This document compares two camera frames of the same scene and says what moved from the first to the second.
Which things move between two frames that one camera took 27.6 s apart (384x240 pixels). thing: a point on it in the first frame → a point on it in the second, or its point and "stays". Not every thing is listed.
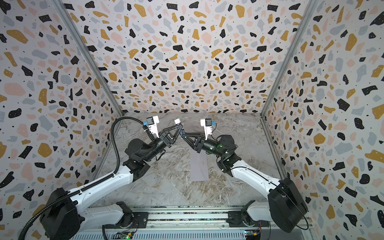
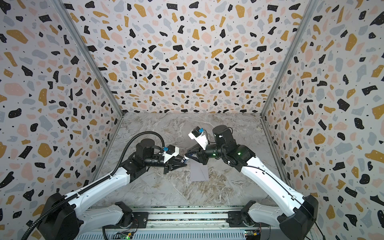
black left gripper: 166,139 → 174,161
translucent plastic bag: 199,166 stays
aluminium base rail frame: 189,223 stays
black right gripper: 197,144 → 197,153
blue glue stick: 177,122 → 186,159
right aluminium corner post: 312,6 stays
